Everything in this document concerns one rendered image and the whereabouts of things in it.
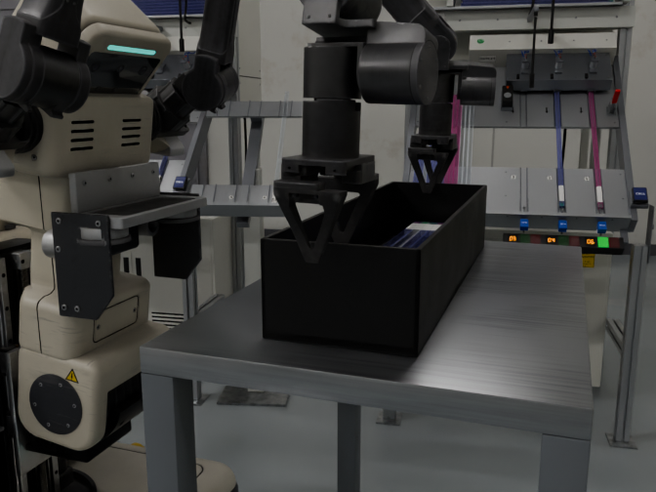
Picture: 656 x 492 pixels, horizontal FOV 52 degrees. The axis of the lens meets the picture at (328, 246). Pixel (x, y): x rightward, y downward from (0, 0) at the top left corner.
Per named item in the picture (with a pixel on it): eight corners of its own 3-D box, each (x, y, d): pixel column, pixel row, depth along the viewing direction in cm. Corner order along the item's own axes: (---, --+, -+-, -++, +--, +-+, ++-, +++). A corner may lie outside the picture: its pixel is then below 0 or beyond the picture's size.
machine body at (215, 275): (218, 370, 271) (212, 219, 259) (62, 356, 286) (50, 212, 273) (266, 320, 333) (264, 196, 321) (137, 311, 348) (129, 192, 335)
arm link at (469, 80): (430, 30, 118) (429, 35, 111) (498, 31, 116) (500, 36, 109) (428, 99, 123) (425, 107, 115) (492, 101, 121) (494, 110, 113)
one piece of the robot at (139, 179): (34, 314, 103) (20, 174, 99) (140, 272, 129) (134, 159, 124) (122, 325, 98) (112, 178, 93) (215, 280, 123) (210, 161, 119)
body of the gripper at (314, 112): (375, 172, 71) (378, 101, 69) (345, 182, 62) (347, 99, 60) (317, 169, 73) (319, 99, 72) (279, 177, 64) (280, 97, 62)
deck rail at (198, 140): (182, 215, 231) (176, 205, 226) (177, 215, 232) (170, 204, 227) (227, 67, 268) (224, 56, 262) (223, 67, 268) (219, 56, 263)
